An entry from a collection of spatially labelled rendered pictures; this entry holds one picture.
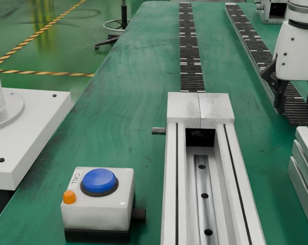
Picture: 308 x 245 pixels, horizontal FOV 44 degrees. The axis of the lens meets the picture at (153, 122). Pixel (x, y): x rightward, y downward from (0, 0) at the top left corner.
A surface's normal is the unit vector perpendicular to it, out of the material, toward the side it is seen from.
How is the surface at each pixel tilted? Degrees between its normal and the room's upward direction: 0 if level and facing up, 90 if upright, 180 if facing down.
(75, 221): 90
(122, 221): 90
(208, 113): 0
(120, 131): 0
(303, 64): 94
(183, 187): 0
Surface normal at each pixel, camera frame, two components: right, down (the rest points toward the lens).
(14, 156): 0.02, -0.88
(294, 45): -0.21, 0.46
